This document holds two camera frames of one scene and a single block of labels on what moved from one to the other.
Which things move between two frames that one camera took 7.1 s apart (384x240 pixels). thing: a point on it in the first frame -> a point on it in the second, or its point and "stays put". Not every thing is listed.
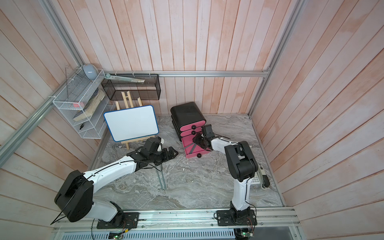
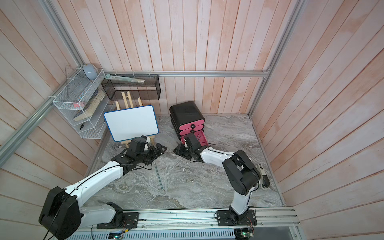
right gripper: [196, 139] -> [180, 147]
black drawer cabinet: [187, 120] stays put
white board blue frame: [131, 123] stays put
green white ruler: [109, 76] stays put
